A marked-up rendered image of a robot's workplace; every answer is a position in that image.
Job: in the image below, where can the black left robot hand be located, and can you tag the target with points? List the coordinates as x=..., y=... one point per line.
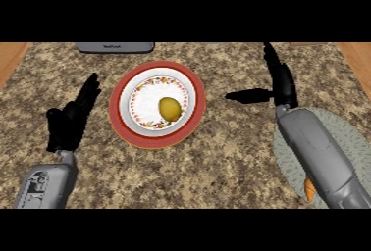
x=67, y=122

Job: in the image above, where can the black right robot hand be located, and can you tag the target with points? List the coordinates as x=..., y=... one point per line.
x=283, y=83

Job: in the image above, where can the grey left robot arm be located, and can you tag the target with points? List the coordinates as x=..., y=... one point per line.
x=48, y=183

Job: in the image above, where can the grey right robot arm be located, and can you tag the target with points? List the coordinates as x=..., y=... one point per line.
x=318, y=157

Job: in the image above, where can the white floral rimmed plate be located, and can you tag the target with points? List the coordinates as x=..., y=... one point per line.
x=145, y=101

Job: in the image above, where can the red round placemat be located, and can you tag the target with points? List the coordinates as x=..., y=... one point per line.
x=157, y=104

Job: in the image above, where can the yellow lemon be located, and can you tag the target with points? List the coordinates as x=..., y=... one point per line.
x=170, y=109

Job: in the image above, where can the grey-green round placemat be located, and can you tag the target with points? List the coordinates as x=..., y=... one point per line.
x=351, y=140

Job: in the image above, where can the grey flat appliance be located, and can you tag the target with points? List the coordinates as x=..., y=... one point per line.
x=114, y=47

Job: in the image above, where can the orange carrot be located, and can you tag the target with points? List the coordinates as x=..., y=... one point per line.
x=309, y=189

